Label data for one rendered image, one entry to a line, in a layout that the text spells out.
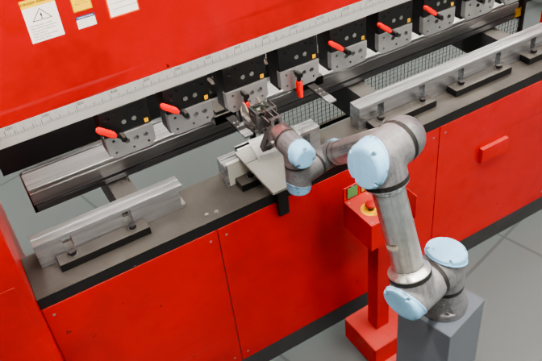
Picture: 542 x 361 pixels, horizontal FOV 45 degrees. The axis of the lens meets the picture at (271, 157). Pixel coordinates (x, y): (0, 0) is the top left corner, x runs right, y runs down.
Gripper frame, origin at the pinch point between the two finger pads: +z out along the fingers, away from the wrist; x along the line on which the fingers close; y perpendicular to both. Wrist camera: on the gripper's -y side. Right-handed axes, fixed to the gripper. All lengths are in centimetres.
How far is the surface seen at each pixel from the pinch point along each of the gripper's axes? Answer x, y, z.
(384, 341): -31, -106, -34
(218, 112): -0.4, -15.4, 26.4
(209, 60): 8.8, 20.0, 3.0
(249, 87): -3.1, 5.9, 2.5
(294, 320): -5, -101, -8
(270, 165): -1.8, -18.5, -8.5
